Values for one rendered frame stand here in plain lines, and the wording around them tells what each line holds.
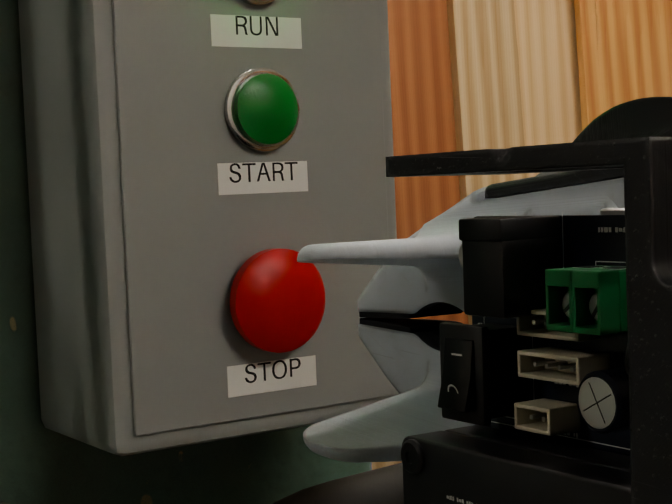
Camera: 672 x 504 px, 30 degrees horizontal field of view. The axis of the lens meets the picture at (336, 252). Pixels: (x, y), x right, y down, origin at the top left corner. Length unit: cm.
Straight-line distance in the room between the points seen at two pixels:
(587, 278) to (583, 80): 197
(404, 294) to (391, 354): 2
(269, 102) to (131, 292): 7
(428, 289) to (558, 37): 189
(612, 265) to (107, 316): 20
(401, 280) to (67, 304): 12
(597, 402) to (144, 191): 21
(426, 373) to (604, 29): 191
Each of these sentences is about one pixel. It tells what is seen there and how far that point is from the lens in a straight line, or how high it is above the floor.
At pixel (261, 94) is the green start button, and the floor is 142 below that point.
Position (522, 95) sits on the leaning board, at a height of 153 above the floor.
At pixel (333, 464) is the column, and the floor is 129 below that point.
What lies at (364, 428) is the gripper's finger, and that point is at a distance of 25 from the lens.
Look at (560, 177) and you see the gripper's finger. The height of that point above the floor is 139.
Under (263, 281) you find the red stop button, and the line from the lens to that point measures 35.
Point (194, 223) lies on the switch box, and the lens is 35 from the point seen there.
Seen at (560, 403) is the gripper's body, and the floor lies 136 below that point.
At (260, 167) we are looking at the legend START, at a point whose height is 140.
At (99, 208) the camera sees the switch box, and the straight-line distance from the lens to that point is 35.
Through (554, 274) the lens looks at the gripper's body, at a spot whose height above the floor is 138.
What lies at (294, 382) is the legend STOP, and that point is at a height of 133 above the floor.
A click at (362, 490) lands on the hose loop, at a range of 42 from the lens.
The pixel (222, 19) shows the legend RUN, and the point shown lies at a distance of 36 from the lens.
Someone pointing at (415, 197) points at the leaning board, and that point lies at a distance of 197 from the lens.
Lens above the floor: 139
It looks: 3 degrees down
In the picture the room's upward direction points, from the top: 2 degrees counter-clockwise
